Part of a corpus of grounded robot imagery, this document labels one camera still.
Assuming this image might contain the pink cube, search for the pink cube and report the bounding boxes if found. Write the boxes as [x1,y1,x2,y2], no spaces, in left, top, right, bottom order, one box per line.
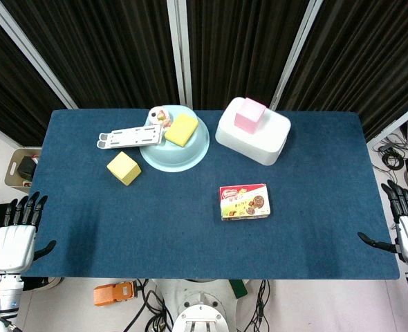
[234,97,267,134]

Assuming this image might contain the black floor cables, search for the black floor cables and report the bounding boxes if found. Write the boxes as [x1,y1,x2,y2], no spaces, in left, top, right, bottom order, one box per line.
[122,279,272,332]

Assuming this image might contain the small white printed cup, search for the small white printed cup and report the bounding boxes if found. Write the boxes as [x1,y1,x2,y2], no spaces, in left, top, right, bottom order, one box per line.
[147,107,174,127]

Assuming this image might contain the white plastic container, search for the white plastic container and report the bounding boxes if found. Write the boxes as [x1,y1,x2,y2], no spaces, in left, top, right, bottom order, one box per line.
[214,96,292,167]

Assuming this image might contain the white perforated folding stand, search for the white perforated folding stand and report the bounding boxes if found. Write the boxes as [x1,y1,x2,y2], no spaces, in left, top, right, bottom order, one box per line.
[96,123,164,150]

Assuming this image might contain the black cable bundle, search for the black cable bundle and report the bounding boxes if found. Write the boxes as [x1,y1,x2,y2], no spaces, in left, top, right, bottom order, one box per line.
[373,134,408,172]

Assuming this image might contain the grey metal frame post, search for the grey metal frame post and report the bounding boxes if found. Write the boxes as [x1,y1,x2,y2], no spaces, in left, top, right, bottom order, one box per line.
[167,0,194,108]
[0,0,79,110]
[365,98,408,146]
[269,0,324,110]

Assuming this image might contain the yellow sponge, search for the yellow sponge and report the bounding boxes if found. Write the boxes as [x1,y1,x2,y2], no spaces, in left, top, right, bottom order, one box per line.
[164,113,199,148]

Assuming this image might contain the green block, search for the green block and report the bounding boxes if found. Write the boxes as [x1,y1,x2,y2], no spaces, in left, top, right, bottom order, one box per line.
[228,279,248,299]

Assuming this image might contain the light blue bowl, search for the light blue bowl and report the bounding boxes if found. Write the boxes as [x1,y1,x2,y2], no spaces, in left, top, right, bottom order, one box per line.
[139,104,211,173]

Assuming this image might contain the black pleated curtain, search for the black pleated curtain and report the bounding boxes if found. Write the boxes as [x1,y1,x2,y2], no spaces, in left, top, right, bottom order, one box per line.
[0,0,181,109]
[185,0,310,110]
[278,0,408,141]
[0,6,66,146]

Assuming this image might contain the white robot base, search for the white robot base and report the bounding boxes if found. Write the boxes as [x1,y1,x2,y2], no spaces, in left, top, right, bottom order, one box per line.
[148,279,252,332]

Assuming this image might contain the yellow cube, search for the yellow cube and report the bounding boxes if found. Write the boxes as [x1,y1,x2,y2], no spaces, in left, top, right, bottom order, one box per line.
[106,151,142,187]

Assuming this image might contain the blue felt table mat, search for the blue felt table mat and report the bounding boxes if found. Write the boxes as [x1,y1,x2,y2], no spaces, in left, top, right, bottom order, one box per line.
[21,109,400,280]

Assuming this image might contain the beige storage bin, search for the beige storage bin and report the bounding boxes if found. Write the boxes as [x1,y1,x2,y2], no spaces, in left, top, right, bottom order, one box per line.
[4,147,42,190]

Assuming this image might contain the printed snack box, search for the printed snack box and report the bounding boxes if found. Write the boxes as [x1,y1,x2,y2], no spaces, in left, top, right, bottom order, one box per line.
[219,183,271,221]

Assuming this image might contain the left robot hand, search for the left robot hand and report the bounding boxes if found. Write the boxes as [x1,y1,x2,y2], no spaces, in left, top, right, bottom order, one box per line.
[0,192,57,275]

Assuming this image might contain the orange device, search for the orange device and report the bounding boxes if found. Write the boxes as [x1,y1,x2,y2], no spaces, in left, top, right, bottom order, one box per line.
[93,282,136,307]

